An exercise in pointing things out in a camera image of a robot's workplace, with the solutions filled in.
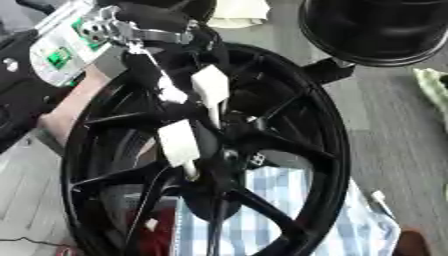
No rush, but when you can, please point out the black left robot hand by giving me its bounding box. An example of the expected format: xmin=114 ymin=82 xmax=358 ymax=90
xmin=110 ymin=1 xmax=235 ymax=123

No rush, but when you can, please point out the white pin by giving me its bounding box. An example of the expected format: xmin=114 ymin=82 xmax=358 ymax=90
xmin=190 ymin=64 xmax=231 ymax=130
xmin=155 ymin=119 xmax=203 ymax=183

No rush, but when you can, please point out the black spoked wheel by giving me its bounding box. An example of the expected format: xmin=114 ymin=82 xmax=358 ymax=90
xmin=59 ymin=42 xmax=354 ymax=256

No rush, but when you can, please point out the red box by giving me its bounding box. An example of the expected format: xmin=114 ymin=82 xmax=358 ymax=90
xmin=124 ymin=206 xmax=179 ymax=256

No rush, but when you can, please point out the black round tyre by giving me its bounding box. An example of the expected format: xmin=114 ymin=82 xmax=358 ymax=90
xmin=295 ymin=0 xmax=448 ymax=68

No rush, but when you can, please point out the green and white cloth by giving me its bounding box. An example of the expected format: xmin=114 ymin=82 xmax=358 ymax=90
xmin=413 ymin=67 xmax=448 ymax=134

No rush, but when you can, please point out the brown object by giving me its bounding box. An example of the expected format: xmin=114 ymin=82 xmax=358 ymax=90
xmin=395 ymin=229 xmax=434 ymax=256

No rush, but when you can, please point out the black wheel stand bracket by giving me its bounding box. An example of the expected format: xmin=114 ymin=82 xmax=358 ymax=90
xmin=301 ymin=57 xmax=359 ymax=85

